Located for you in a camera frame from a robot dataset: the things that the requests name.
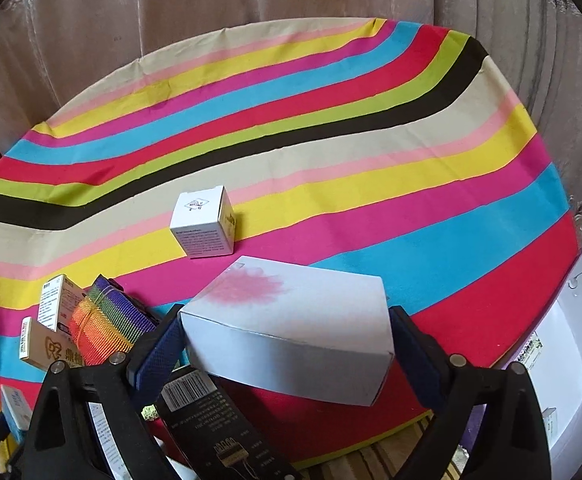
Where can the purple-edged white storage box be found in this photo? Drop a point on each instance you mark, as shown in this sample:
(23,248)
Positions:
(566,350)

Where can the white box with pink flower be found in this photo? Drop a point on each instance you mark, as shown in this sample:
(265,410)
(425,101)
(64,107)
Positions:
(281,320)

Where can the white box with blue label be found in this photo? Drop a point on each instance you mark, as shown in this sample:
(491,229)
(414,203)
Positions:
(51,305)

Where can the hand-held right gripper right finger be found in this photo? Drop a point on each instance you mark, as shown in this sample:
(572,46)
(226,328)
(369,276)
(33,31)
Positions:
(423,362)

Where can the rainbow striped tablecloth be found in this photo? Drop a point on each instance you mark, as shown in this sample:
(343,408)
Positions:
(321,160)

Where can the cream box with orange print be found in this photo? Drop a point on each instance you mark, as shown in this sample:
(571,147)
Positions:
(33,347)

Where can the white box with black text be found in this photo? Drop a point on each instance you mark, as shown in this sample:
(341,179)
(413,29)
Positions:
(103,435)

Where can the small white cube box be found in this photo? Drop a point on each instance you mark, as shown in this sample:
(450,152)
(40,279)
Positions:
(198,215)

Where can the white box with blue print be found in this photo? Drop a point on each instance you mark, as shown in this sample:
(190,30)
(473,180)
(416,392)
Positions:
(13,402)

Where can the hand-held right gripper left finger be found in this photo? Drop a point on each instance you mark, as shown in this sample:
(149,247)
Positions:
(158,355)

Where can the black box with barcode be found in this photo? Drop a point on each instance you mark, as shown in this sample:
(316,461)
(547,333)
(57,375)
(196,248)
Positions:
(221,425)

